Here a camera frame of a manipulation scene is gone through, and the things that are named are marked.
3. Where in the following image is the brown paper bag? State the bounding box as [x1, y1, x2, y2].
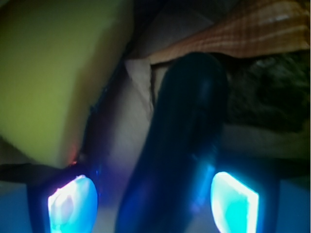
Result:
[86, 0, 310, 233]

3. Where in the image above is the dark green plastic pickle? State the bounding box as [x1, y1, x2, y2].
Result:
[115, 52, 228, 233]

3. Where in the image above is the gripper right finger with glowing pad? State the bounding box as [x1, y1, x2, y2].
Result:
[210, 159, 311, 233]

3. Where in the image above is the yellow sponge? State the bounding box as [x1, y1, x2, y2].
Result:
[0, 0, 134, 168]

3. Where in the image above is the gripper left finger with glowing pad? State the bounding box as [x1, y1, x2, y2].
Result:
[0, 163, 99, 233]

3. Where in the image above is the striped wooden block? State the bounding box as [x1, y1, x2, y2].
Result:
[147, 0, 311, 64]

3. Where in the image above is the brown rock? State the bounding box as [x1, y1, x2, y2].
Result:
[226, 52, 311, 133]

